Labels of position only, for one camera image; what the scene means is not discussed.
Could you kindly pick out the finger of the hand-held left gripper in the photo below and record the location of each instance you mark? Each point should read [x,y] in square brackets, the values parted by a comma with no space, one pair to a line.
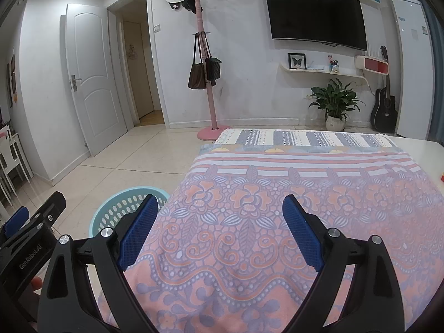
[50,208]
[15,216]

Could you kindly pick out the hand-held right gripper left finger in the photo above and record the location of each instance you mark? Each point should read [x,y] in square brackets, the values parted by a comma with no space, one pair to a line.
[137,232]

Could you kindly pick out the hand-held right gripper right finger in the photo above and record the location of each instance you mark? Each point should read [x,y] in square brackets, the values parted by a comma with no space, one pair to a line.
[301,232]

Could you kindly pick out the teal plastic basket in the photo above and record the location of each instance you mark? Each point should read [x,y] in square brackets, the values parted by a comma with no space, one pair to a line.
[114,211]

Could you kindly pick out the person's left hand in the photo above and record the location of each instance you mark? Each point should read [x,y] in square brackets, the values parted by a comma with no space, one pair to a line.
[36,282]

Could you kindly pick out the white wooden furniture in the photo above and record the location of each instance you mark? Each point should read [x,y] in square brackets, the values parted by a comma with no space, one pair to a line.
[14,159]

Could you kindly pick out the pink purple floral blanket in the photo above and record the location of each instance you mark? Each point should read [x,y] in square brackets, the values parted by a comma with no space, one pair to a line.
[242,249]

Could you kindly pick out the white grey dotted blanket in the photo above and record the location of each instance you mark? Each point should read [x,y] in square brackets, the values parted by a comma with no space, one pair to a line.
[295,138]

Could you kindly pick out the white plant pot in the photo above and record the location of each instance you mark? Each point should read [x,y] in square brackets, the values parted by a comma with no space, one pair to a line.
[334,123]

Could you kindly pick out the white door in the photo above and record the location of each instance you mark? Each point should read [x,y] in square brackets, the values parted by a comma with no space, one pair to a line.
[93,76]

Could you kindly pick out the green leafy plant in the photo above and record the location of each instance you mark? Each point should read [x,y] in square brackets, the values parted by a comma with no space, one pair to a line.
[334,97]

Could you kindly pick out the black acoustic guitar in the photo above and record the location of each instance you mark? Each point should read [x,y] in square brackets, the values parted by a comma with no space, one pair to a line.
[383,111]

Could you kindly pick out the pink coat rack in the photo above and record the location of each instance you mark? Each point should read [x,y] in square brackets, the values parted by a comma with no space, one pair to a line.
[210,104]

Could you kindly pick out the small colourful figurine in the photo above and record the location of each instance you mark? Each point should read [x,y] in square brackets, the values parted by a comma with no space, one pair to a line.
[333,65]

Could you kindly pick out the brown handbag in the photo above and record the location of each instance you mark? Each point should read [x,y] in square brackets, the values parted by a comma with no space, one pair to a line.
[197,73]

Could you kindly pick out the framed butterfly picture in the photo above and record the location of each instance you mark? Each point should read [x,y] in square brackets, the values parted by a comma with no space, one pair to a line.
[297,61]

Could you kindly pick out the black handbag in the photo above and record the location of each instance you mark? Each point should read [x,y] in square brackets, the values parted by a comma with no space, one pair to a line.
[213,69]

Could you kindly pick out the white refrigerator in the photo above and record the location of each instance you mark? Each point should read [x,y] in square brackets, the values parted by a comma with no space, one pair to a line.
[412,69]

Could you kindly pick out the black television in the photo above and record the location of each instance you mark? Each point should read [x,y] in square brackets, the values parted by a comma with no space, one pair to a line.
[315,14]

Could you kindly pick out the black hat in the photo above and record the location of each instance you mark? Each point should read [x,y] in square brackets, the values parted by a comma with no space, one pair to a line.
[190,3]

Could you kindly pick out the wall pictures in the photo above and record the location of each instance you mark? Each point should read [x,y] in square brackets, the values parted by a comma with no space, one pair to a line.
[13,76]

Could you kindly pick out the white curved wall shelf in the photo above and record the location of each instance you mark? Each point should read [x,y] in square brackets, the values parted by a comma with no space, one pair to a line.
[322,71]

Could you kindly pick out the red white wall box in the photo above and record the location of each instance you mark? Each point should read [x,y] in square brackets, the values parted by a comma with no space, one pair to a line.
[374,65]

